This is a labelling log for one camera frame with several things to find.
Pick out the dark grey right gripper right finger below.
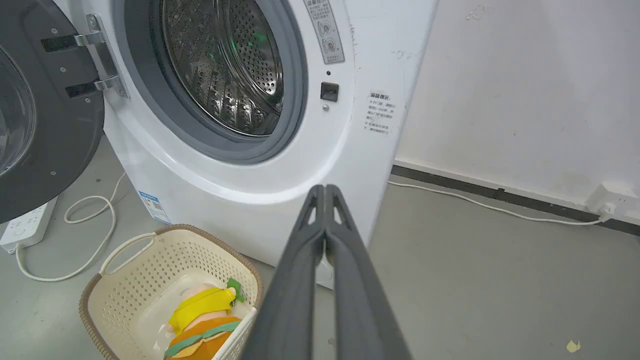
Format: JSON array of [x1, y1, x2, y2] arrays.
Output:
[[325, 184, 413, 360]]

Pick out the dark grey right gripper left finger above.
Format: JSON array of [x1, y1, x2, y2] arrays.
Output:
[[240, 184, 327, 360]]

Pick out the white front-load washing machine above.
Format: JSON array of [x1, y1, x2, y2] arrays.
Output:
[[52, 0, 441, 290]]

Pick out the dark grey washer door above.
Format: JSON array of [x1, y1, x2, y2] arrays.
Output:
[[0, 0, 106, 225]]

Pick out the yellow and orange plush doll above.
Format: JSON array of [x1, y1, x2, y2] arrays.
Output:
[[163, 278, 246, 360]]

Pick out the cream perforated laundry basket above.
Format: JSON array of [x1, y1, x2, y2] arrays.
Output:
[[78, 224, 264, 360]]

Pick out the white power strip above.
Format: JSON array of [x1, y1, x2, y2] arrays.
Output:
[[0, 196, 59, 255]]

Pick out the white cable along wall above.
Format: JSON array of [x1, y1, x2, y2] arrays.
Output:
[[388, 180, 612, 226]]

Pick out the white power strip cable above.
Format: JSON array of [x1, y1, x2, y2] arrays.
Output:
[[15, 172, 128, 282]]

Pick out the white wall socket adapter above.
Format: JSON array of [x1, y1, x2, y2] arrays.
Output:
[[585, 184, 640, 219]]

